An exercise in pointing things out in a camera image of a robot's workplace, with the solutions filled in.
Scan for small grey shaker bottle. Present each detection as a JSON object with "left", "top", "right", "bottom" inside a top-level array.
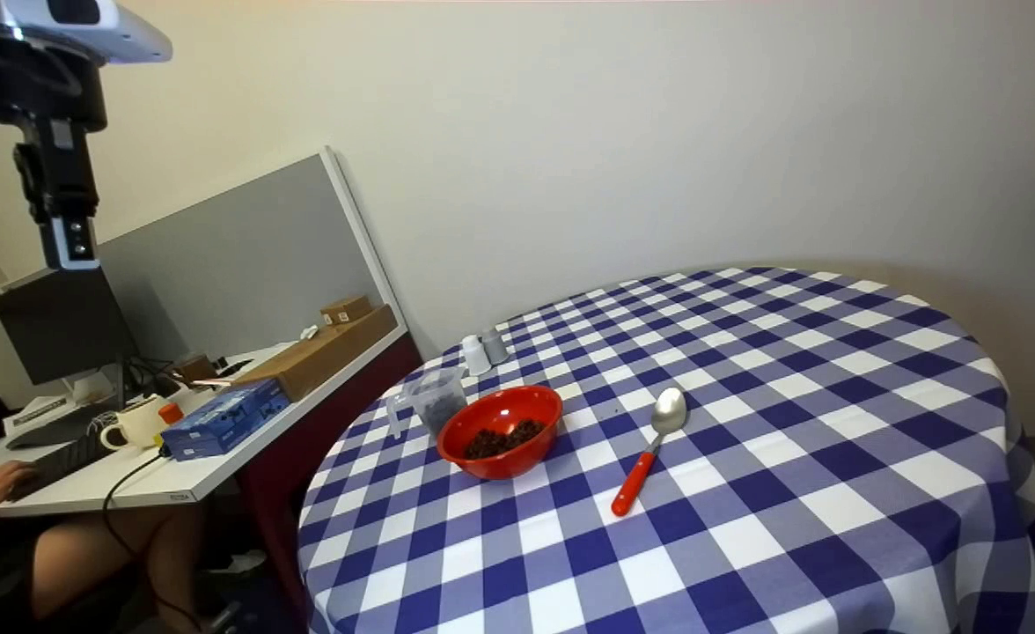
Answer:
[{"left": 482, "top": 327, "right": 514, "bottom": 369}]

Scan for brown cardboard box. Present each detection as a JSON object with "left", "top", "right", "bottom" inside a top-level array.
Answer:
[{"left": 230, "top": 294, "right": 402, "bottom": 403}]

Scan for small white shaker bottle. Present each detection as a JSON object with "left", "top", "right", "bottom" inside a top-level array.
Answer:
[{"left": 458, "top": 331, "right": 493, "bottom": 381}]

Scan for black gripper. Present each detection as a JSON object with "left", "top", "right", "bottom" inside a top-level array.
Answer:
[{"left": 11, "top": 115, "right": 104, "bottom": 276}]

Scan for black keyboard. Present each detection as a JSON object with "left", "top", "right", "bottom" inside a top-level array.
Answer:
[{"left": 5, "top": 426, "right": 124, "bottom": 503}]

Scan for grey partition panel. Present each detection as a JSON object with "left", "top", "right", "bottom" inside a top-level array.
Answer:
[{"left": 92, "top": 145, "right": 410, "bottom": 366}]

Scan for red plastic bowl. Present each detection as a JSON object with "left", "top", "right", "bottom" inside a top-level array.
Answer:
[{"left": 434, "top": 384, "right": 568, "bottom": 483}]

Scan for white device under monitor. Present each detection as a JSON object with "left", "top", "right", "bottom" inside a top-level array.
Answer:
[{"left": 5, "top": 366, "right": 126, "bottom": 436}]

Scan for black hanging cable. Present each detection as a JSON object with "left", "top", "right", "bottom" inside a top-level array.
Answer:
[{"left": 100, "top": 449, "right": 211, "bottom": 632}]

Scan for white office desk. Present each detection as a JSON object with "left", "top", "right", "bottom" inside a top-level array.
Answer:
[{"left": 0, "top": 322, "right": 411, "bottom": 520}]

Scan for bystander bare leg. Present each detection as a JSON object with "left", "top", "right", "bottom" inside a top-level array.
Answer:
[{"left": 29, "top": 503, "right": 211, "bottom": 627}]

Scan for clear jar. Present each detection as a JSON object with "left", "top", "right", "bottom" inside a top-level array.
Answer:
[{"left": 404, "top": 362, "right": 474, "bottom": 436}]

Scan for black computer monitor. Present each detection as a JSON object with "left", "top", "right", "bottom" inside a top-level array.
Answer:
[{"left": 0, "top": 264, "right": 140, "bottom": 389}]

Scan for red handled metal spoon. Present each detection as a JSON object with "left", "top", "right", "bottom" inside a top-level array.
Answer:
[{"left": 610, "top": 384, "right": 695, "bottom": 520}]

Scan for blue white checked tablecloth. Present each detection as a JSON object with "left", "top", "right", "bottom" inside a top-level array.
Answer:
[{"left": 297, "top": 261, "right": 1035, "bottom": 634}]

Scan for blue box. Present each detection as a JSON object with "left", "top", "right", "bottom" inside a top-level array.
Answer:
[{"left": 161, "top": 381, "right": 297, "bottom": 462}]

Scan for white mug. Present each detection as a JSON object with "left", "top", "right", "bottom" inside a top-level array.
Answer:
[{"left": 100, "top": 398, "right": 177, "bottom": 454}]

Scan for dark coffee beans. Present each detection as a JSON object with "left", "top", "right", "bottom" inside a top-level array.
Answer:
[{"left": 460, "top": 420, "right": 544, "bottom": 462}]

